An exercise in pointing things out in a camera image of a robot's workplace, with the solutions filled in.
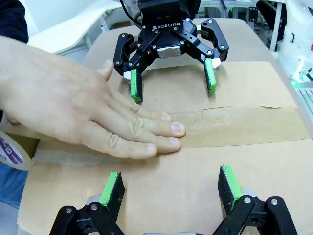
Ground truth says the white desk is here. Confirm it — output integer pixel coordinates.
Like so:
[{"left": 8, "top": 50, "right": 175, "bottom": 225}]
[{"left": 27, "top": 6, "right": 124, "bottom": 55}]

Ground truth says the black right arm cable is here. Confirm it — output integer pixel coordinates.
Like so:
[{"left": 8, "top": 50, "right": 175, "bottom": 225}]
[{"left": 119, "top": 0, "right": 143, "bottom": 28}]

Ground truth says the person right forearm dark sleeve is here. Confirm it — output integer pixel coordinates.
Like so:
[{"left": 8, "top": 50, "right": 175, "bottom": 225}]
[{"left": 0, "top": 0, "right": 29, "bottom": 44}]

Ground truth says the packing tape roll purple print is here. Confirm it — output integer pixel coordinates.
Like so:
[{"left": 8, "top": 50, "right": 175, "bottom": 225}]
[{"left": 0, "top": 130, "right": 33, "bottom": 171}]

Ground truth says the person in dark sweater jeans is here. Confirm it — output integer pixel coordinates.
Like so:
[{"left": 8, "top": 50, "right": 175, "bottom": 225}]
[{"left": 0, "top": 163, "right": 29, "bottom": 210}]

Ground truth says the person right hand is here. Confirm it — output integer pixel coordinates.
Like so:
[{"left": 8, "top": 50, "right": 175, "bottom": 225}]
[{"left": 0, "top": 35, "right": 187, "bottom": 160}]

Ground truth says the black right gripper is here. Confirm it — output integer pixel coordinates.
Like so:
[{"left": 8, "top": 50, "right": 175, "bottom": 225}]
[{"left": 112, "top": 0, "right": 230, "bottom": 104}]

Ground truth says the aluminium frame rack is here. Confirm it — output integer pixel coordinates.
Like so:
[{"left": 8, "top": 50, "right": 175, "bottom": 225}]
[{"left": 200, "top": 0, "right": 287, "bottom": 52}]

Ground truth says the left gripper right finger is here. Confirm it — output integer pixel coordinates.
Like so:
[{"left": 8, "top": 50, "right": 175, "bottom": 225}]
[{"left": 212, "top": 165, "right": 298, "bottom": 235}]

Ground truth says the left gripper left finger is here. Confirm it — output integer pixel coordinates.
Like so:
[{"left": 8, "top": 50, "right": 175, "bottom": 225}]
[{"left": 48, "top": 171, "right": 127, "bottom": 235}]

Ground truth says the clear packing tape strip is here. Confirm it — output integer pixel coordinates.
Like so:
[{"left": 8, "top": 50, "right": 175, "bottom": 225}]
[{"left": 33, "top": 105, "right": 309, "bottom": 167}]

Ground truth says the large brown cardboard box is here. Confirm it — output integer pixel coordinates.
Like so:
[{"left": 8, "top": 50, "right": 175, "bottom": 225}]
[{"left": 16, "top": 60, "right": 313, "bottom": 235}]

